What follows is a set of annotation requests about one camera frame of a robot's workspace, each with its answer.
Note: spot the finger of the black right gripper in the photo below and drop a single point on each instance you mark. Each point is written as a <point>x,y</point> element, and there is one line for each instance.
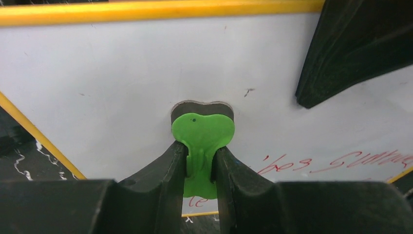
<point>354,41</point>

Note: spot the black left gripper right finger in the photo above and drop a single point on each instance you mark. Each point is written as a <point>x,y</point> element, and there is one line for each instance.
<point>251,204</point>

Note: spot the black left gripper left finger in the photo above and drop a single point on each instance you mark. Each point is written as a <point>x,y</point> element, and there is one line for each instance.
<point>148,202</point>

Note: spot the green black whiteboard eraser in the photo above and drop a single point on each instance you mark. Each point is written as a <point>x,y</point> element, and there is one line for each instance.
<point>204,128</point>

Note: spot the orange framed whiteboard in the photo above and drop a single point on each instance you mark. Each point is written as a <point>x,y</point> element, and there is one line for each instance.
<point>95,83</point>

